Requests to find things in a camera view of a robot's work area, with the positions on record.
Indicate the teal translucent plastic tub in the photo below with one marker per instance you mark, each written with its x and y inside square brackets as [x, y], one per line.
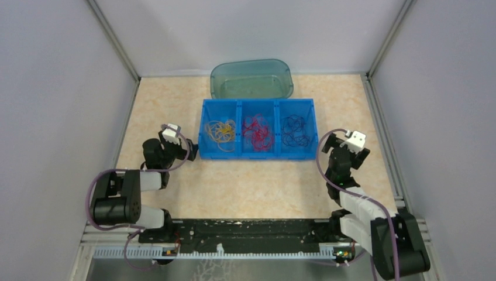
[262, 78]

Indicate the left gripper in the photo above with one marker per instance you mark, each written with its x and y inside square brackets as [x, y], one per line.
[189, 153]

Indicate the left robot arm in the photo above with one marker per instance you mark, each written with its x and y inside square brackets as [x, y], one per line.
[115, 198]

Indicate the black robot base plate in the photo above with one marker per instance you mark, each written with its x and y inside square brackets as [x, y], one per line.
[313, 237]

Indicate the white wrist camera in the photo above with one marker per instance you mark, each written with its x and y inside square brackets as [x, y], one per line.
[355, 141]
[169, 133]

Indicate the white slotted cable duct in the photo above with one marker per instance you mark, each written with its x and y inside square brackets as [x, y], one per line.
[156, 252]

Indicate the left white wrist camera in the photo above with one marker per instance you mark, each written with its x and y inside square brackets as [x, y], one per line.
[169, 133]

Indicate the blue three-compartment bin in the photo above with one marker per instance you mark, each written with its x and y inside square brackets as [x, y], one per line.
[258, 129]

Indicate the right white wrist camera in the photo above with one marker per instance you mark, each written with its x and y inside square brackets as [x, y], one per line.
[355, 141]

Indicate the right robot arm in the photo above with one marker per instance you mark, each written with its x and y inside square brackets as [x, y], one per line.
[393, 240]

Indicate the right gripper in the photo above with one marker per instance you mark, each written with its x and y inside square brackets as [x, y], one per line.
[357, 158]

